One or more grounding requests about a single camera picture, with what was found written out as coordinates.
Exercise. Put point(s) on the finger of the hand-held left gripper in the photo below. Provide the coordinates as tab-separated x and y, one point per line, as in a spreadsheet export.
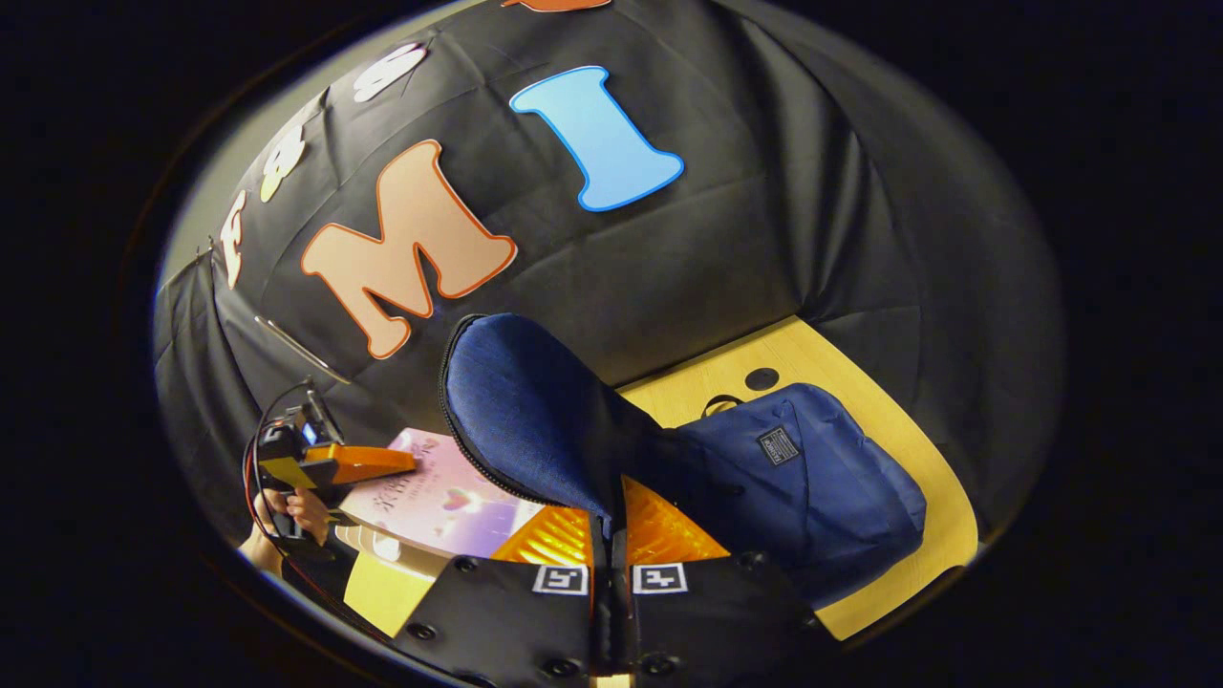
368	463

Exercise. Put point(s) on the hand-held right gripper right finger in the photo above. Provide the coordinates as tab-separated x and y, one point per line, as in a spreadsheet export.
707	631

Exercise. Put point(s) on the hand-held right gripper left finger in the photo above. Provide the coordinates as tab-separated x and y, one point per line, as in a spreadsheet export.
516	621

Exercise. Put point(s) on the pink cover book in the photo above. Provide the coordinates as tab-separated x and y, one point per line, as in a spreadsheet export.
449	502

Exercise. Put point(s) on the white bookshelf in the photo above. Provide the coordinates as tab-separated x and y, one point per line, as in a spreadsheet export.
406	556

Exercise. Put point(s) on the blue schoolbag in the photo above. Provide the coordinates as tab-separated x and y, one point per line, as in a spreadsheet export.
822	497

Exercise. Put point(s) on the black backdrop cloth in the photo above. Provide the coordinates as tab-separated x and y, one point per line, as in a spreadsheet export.
717	258

